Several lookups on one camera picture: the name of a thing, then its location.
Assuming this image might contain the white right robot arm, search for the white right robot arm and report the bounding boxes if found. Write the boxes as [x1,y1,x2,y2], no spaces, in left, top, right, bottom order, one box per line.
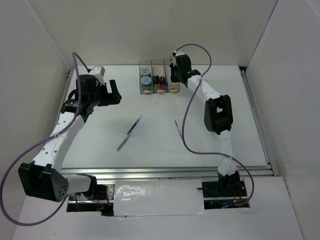
[169,50,240,196]

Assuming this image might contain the right clear storage bin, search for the right clear storage bin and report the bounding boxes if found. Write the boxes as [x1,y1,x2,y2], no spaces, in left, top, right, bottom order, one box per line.
[163,59,181,93]

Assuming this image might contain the middle clear storage bin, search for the middle clear storage bin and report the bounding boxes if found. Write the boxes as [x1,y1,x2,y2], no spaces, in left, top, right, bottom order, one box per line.
[151,60,166,94]

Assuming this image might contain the pink capped black highlighter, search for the pink capped black highlighter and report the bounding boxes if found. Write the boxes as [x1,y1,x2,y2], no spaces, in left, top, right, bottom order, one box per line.
[157,82,164,93]

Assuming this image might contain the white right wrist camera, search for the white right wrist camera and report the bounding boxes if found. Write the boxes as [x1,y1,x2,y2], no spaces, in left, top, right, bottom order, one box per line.
[171,50,187,60]

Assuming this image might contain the thin black white pen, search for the thin black white pen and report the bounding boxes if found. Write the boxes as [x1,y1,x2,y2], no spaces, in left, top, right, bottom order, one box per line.
[174,118,183,141]

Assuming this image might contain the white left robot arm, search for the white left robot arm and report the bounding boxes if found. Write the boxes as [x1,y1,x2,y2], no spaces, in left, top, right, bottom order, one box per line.
[18,74,122,203]

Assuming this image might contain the left clear storage bin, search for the left clear storage bin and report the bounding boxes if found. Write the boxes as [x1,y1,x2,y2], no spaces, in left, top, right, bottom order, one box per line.
[139,60,153,95]

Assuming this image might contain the green capped black highlighter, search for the green capped black highlighter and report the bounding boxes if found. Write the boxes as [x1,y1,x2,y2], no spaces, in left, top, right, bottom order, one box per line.
[152,75,160,93]

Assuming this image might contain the purple capped black highlighter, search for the purple capped black highlighter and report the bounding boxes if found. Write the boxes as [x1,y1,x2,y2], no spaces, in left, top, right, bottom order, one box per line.
[160,76,167,92]

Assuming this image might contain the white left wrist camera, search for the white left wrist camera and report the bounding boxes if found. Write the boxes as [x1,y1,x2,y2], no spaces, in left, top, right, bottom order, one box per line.
[89,65,105,84]

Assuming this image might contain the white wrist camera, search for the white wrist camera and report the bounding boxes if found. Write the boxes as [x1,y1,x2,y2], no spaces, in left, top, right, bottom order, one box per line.
[89,65,105,84]
[171,50,187,60]

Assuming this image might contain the clear storage bin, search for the clear storage bin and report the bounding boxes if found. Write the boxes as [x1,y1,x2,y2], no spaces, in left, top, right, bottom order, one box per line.
[163,59,181,93]
[139,60,153,95]
[151,60,166,94]

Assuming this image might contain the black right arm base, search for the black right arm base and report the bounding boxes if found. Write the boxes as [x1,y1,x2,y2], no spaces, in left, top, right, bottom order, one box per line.
[197,181,249,210]

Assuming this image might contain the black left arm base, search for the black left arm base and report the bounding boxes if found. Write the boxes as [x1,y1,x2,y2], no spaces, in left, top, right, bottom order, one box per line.
[66,184,115,217]

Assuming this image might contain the dark blue gel pen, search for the dark blue gel pen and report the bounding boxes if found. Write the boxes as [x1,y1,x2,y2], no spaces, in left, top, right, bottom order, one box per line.
[127,114,143,136]

